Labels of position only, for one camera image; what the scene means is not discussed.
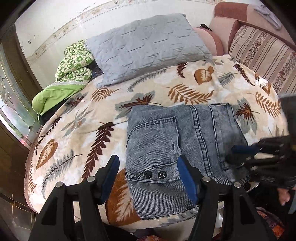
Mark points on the crumpled white tissue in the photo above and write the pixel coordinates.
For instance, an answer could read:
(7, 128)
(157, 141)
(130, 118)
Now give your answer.
(261, 81)

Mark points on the crumpled grey cloth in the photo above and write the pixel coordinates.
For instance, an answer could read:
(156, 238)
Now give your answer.
(270, 14)

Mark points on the red patterned cloth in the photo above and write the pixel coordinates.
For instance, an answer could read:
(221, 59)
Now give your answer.
(270, 224)

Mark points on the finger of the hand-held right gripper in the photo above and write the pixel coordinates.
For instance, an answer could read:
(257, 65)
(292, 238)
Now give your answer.
(240, 160)
(242, 149)

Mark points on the leaf print blanket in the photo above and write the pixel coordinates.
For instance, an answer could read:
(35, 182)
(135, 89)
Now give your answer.
(92, 111)

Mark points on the striped floral cushion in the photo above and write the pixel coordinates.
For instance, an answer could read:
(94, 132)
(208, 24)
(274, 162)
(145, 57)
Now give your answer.
(261, 51)

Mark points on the small black object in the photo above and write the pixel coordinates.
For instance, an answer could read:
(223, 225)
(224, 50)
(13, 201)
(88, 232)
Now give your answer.
(205, 26)

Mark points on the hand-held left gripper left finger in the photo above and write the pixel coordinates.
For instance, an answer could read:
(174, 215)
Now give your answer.
(109, 177)

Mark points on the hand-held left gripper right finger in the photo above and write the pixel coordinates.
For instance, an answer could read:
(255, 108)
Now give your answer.
(187, 179)

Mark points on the wooden stained glass door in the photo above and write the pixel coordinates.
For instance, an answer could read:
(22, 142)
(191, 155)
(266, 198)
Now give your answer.
(13, 104)

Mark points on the green patterned quilt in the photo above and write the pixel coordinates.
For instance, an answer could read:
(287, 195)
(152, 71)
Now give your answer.
(71, 64)

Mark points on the grey denim pants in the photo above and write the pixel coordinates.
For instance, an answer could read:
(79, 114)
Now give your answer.
(157, 139)

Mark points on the person's right hand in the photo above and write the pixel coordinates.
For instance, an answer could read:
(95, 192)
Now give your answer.
(284, 195)

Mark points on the grey quilted pillow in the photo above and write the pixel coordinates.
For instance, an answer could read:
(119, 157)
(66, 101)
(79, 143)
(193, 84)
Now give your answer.
(143, 46)

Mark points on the pink and red sofa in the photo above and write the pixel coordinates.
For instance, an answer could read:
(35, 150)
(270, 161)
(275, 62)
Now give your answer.
(222, 25)

